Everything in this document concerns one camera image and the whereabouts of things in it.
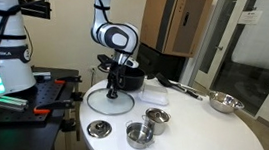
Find small steel lid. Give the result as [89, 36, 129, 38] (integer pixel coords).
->
[85, 118, 114, 140]

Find steel pot with lid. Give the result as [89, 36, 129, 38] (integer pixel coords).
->
[141, 104, 174, 137]

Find clear glass lid black knob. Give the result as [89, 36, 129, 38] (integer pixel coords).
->
[85, 84, 137, 119]

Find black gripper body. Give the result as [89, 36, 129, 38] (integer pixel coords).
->
[106, 59, 126, 83]

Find black clamp orange handle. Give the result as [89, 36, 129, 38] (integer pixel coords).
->
[53, 74, 83, 86]
[31, 90, 86, 118]

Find perforated mounting plate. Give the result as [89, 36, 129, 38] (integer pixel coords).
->
[0, 77, 72, 127]

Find large cardboard box black stripe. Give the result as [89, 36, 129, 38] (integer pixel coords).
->
[139, 0, 221, 64]

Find black mounted bracket device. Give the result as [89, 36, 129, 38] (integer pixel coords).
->
[17, 0, 53, 24]

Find small open steel pot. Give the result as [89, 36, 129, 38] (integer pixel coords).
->
[123, 117, 156, 150]

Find large black cooking pot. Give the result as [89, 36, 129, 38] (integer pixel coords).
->
[96, 58, 148, 96]

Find black spatula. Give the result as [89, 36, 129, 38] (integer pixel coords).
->
[154, 67, 205, 107]

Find black kitchen tongs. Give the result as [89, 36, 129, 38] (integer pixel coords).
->
[168, 76, 209, 101]

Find white paper door sign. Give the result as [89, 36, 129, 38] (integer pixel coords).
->
[237, 8, 265, 27]

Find white wall outlet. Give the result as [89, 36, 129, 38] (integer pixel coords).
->
[88, 65, 97, 74]

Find clear plastic container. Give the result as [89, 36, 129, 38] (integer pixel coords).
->
[137, 81, 171, 109]

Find silver aluminium rail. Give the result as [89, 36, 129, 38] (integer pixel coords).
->
[0, 88, 31, 114]

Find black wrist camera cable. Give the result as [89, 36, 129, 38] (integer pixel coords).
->
[91, 0, 114, 27]

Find steel mixing bowl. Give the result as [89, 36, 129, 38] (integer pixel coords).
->
[207, 87, 246, 116]

